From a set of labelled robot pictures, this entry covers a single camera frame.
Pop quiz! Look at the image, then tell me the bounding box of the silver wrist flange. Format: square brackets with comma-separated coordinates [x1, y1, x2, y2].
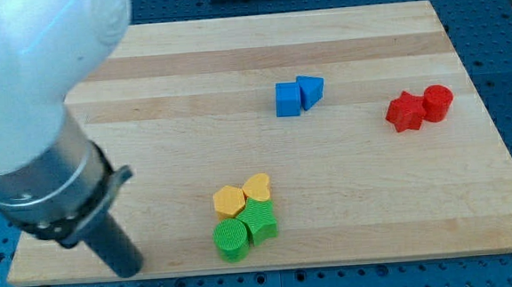
[0, 114, 132, 248]

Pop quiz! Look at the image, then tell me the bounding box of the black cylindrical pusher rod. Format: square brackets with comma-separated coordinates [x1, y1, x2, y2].
[84, 214, 144, 278]

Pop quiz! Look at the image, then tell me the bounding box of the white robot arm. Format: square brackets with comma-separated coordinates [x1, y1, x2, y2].
[0, 0, 143, 278]

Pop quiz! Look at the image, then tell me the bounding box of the yellow hexagon block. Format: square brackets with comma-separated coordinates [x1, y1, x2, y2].
[213, 185, 246, 220]

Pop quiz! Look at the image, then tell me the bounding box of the yellow heart block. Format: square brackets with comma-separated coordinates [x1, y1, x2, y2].
[242, 172, 272, 202]

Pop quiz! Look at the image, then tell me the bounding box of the green cylinder block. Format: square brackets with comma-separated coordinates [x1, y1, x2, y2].
[212, 218, 250, 263]

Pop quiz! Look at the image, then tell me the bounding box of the green star block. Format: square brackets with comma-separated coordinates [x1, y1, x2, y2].
[236, 198, 278, 247]

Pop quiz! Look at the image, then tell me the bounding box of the blue cube block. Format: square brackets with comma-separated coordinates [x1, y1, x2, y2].
[275, 83, 301, 117]

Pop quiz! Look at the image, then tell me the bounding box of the blue triangle block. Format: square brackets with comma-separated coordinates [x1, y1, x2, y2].
[296, 76, 324, 111]

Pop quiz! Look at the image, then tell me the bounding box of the wooden board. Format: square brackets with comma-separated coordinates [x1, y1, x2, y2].
[0, 0, 512, 287]

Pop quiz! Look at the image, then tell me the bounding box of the red star block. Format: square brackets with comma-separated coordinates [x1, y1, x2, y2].
[385, 91, 426, 132]

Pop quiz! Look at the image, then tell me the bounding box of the red cylinder block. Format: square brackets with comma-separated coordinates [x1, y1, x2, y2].
[422, 84, 453, 123]

